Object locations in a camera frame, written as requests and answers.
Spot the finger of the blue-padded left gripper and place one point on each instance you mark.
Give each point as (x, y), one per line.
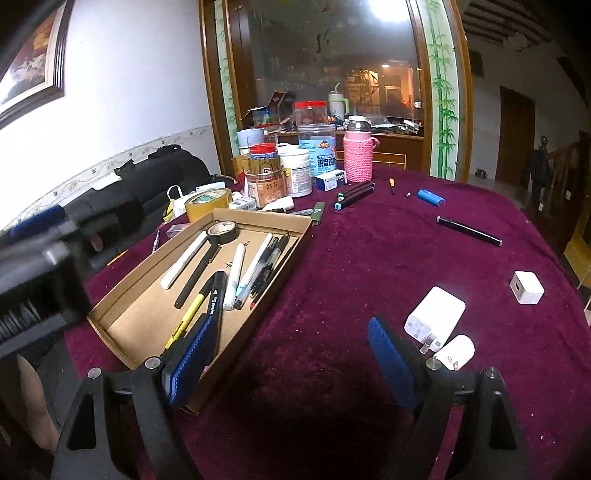
(187, 359)

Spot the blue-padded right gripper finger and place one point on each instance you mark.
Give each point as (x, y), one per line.
(400, 362)

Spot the large white charger plug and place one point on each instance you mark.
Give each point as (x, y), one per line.
(432, 322)

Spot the white tube orange cap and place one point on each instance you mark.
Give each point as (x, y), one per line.
(457, 353)

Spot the small white cube charger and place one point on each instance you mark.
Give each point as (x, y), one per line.
(526, 288)

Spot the yellow pen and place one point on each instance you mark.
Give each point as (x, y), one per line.
(185, 321)

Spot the black marker pink cap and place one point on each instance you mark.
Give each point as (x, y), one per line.
(212, 327)

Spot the white marker pen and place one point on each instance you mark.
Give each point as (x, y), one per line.
(178, 266)

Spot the clear gel pen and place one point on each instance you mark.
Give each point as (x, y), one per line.
(250, 270)

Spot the white pen blue print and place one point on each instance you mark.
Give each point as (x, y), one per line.
(233, 277)

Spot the purple velvet tablecloth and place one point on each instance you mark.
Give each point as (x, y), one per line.
(307, 400)

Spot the cardboard tray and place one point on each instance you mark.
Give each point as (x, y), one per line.
(209, 285)

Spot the black thin pen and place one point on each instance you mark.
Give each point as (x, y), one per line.
(194, 277)

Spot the black tape roll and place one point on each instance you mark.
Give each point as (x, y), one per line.
(222, 232)

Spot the red tipped black pen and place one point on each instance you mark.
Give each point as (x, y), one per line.
(272, 274)

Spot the black gel pen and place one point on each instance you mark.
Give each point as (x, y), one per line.
(275, 253)

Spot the long black stick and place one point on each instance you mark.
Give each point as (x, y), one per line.
(470, 231)

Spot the yellow packing tape roll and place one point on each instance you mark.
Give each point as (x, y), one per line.
(202, 203)

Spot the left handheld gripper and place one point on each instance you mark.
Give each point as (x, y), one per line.
(48, 282)

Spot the green lighter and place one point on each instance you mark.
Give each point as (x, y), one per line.
(317, 213)

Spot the blue lighter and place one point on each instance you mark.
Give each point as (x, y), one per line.
(431, 198)

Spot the black leather sofa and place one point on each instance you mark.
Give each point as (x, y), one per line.
(121, 214)

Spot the black markers pair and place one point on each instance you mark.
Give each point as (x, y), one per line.
(350, 197)

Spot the blue white small box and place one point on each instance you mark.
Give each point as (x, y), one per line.
(331, 180)

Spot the brown jar red lid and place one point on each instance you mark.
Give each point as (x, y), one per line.
(265, 177)

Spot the pink knit-covered bottle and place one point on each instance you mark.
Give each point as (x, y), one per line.
(359, 146)

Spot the white supplement jar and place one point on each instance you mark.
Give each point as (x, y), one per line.
(296, 165)

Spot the clear jar red lid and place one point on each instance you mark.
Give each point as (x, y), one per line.
(316, 134)

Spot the white green cup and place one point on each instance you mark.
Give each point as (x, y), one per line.
(338, 103)

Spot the framed wall picture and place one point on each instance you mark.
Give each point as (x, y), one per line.
(33, 71)

